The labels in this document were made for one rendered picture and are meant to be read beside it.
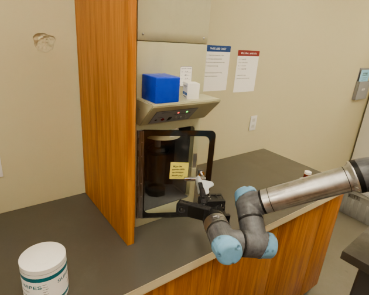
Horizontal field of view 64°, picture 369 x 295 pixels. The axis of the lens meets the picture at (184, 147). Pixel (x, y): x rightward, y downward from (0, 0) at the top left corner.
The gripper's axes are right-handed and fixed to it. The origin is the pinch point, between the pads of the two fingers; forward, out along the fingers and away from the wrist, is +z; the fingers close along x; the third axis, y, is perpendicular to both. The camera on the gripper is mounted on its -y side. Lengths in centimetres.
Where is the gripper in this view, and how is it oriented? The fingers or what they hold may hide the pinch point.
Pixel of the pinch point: (195, 190)
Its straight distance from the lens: 111.1
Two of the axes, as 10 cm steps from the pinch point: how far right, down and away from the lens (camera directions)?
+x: 0.7, -9.3, -3.5
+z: -1.7, -3.6, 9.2
